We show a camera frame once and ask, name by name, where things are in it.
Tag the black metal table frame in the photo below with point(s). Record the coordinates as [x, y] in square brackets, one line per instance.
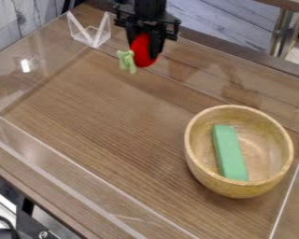
[23, 219]

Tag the clear acrylic tray wall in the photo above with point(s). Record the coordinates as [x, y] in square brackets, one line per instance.
[85, 201]

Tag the green rectangular block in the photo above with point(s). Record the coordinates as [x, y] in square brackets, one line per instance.
[231, 161]

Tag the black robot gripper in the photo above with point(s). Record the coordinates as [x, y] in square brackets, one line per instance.
[148, 17]

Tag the red plush fruit green stem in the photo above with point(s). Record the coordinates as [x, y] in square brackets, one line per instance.
[137, 57]

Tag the light wooden bowl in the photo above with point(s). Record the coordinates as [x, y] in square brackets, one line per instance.
[265, 143]

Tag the wooden background table leg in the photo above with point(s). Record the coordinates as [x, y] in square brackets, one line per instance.
[285, 33]

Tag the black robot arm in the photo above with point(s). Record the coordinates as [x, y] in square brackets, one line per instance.
[149, 25]

